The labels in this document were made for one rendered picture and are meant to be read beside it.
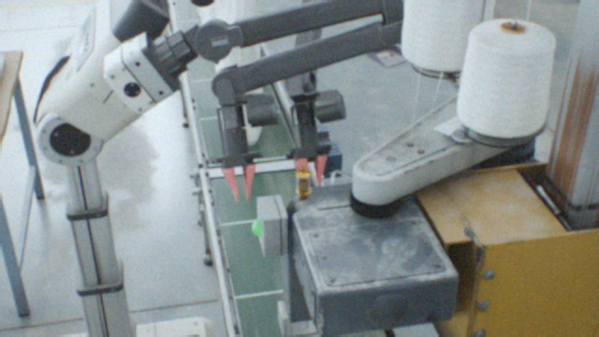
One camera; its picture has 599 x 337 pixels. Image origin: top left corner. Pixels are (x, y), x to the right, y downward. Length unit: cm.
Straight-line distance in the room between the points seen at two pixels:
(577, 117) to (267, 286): 153
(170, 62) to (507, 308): 81
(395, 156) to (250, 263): 146
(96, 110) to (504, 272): 99
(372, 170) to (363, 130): 301
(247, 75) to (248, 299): 120
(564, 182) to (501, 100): 30
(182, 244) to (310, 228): 221
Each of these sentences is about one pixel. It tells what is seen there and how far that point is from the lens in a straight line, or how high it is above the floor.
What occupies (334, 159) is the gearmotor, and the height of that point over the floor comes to 37.
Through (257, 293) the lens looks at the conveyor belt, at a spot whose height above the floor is 38.
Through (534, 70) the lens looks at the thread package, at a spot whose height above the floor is 164.
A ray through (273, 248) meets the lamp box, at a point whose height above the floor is 126.
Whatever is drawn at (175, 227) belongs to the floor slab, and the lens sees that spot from 365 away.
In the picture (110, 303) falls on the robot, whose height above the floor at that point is 63.
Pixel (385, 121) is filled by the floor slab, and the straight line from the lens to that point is 449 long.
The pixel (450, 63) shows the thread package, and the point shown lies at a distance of 147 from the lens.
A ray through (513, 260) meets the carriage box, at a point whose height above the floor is 130.
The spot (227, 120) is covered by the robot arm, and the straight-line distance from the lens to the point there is 164.
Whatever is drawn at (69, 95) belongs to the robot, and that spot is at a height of 134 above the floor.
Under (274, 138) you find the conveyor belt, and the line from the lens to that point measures 354.
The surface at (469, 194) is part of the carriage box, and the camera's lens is 149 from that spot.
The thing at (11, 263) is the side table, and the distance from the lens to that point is 317.
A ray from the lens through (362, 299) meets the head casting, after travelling 126.
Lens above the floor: 215
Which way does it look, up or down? 32 degrees down
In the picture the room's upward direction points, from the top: straight up
